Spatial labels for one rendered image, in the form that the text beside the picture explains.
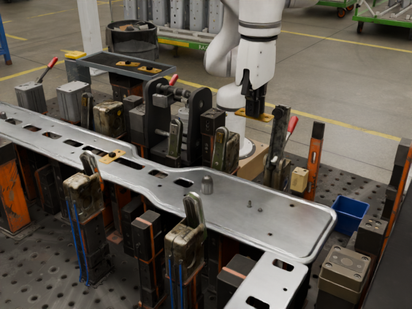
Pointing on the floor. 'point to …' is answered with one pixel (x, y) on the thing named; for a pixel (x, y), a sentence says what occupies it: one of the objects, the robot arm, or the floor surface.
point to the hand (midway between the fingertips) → (255, 105)
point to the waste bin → (133, 40)
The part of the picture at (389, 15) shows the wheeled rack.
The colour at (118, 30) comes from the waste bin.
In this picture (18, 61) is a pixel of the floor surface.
